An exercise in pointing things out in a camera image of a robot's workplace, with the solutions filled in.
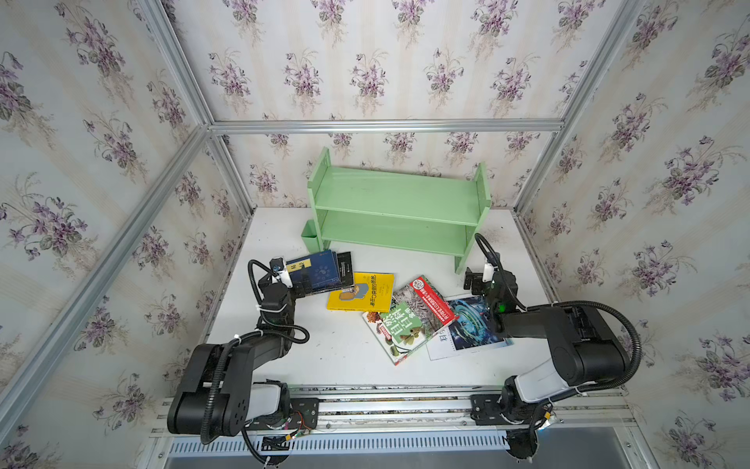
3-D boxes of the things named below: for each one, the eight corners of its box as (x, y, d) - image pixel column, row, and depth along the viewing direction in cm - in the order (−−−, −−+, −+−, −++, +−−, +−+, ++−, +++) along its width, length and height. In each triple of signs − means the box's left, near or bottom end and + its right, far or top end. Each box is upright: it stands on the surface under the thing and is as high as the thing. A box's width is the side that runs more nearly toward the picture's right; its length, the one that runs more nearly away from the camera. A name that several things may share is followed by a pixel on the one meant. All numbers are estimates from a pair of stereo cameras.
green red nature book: (396, 366, 82) (396, 362, 80) (362, 319, 91) (361, 315, 88) (457, 317, 92) (460, 312, 89) (421, 279, 101) (423, 274, 98)
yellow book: (327, 311, 92) (325, 307, 90) (331, 277, 100) (330, 272, 98) (394, 312, 92) (395, 307, 90) (393, 278, 100) (393, 273, 98)
